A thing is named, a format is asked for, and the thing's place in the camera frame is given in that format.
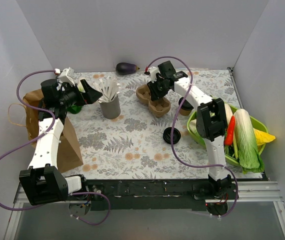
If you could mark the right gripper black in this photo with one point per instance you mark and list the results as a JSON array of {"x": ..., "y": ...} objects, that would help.
[{"x": 154, "y": 90}]

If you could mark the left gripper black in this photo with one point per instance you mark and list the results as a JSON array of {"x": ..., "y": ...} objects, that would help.
[{"x": 83, "y": 91}]

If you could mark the black plastic cup lid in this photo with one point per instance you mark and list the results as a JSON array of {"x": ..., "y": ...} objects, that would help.
[{"x": 186, "y": 106}]

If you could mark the brown paper coffee cup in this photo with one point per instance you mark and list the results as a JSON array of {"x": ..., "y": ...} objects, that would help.
[{"x": 184, "y": 113}]

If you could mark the brown paper bag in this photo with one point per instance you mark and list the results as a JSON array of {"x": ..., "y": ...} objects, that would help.
[{"x": 69, "y": 153}]

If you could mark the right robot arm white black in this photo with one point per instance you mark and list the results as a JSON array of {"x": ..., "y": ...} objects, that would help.
[{"x": 211, "y": 121}]

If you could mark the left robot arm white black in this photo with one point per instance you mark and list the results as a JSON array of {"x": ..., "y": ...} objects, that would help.
[{"x": 42, "y": 182}]

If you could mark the bundle of white straws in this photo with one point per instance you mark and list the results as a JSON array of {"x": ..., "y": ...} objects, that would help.
[{"x": 110, "y": 88}]

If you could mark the green bok choy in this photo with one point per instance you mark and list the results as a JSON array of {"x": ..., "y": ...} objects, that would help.
[{"x": 76, "y": 107}]

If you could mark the grey straw holder cup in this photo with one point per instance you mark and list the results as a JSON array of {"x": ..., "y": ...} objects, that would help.
[{"x": 111, "y": 110}]

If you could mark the purple eggplant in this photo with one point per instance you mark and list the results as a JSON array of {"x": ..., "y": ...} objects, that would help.
[{"x": 124, "y": 68}]

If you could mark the stack of black lids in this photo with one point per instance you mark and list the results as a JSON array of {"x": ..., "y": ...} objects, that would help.
[{"x": 168, "y": 135}]

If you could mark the green leafy lettuce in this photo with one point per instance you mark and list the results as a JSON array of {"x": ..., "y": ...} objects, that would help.
[{"x": 192, "y": 126}]

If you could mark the red chili pepper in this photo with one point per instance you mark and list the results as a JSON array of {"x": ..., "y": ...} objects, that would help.
[{"x": 229, "y": 138}]

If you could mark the green vegetable tray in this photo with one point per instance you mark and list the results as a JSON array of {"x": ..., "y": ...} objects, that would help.
[{"x": 257, "y": 125}]

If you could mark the napa cabbage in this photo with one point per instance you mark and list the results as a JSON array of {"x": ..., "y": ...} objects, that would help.
[{"x": 248, "y": 154}]

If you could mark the yellow pepper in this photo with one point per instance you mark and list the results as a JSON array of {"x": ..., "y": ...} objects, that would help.
[{"x": 263, "y": 137}]

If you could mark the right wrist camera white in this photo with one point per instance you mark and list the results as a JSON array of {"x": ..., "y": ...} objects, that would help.
[{"x": 152, "y": 71}]

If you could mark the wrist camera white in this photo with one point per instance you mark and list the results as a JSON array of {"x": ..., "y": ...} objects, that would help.
[
  {"x": 152, "y": 71},
  {"x": 65, "y": 75}
]

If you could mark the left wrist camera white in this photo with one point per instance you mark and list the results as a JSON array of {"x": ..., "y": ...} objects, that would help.
[{"x": 65, "y": 75}]

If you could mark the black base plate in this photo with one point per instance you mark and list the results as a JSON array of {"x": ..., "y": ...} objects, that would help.
[{"x": 152, "y": 194}]

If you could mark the aluminium frame rail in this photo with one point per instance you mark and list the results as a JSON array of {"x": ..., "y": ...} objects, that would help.
[{"x": 256, "y": 213}]

